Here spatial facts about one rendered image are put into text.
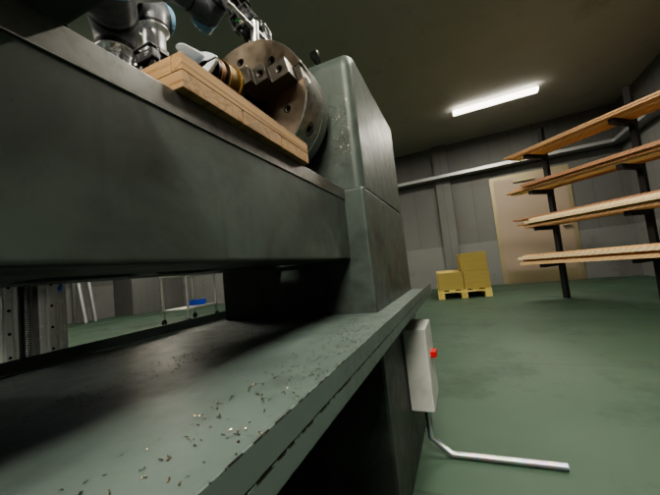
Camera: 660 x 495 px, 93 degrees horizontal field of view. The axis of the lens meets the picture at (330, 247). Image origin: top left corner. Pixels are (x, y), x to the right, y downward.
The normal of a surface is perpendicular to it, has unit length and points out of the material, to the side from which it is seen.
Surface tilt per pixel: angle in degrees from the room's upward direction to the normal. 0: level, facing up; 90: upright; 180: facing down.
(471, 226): 90
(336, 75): 90
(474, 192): 90
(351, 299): 90
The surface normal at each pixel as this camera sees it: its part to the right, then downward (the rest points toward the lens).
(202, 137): 0.92, -0.13
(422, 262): -0.43, -0.02
